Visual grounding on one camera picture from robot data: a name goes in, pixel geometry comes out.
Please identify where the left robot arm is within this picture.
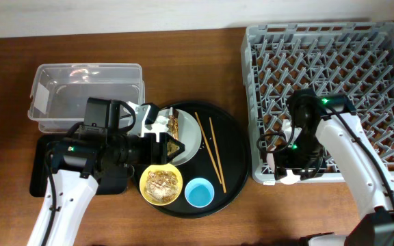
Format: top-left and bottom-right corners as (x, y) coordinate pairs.
(28, 97), (186, 245)

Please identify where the blue plastic cup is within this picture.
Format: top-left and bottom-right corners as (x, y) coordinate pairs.
(184, 178), (215, 208)

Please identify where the wooden chopstick right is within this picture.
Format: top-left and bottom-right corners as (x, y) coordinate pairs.
(209, 118), (227, 193)

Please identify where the crumpled white napkin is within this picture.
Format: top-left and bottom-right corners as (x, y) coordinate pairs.
(152, 115), (170, 133)

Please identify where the wooden chopstick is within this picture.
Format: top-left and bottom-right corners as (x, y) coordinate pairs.
(209, 118), (227, 193)
(194, 112), (222, 184)

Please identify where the brown gold snack wrapper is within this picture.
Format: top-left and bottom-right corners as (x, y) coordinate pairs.
(168, 107), (179, 150)

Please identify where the pink plastic cup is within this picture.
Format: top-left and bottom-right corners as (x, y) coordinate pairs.
(266, 119), (300, 185)

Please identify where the black device at bottom edge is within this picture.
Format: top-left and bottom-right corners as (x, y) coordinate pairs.
(299, 232), (347, 246)

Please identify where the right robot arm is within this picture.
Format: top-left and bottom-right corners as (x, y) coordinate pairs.
(272, 89), (394, 245)

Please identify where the black rectangular tray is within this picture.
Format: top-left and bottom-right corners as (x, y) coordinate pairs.
(29, 134), (133, 197)

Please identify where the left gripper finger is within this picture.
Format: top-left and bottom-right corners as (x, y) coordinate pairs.
(165, 133), (185, 148)
(164, 148), (185, 163)

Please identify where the wooden chopstick left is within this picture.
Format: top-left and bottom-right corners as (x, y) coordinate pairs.
(194, 112), (222, 184)

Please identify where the yellow bowl with food scraps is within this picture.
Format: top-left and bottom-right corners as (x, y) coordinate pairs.
(139, 164), (183, 206)

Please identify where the grey dishwasher rack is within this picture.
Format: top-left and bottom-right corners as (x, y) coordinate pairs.
(240, 22), (394, 185)

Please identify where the clear plastic bin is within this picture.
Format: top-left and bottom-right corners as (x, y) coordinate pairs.
(27, 63), (145, 134)

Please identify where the grey round plate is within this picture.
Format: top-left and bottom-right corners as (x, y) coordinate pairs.
(170, 109), (202, 165)

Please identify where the black round tray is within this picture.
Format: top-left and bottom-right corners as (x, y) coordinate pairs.
(133, 100), (252, 219)

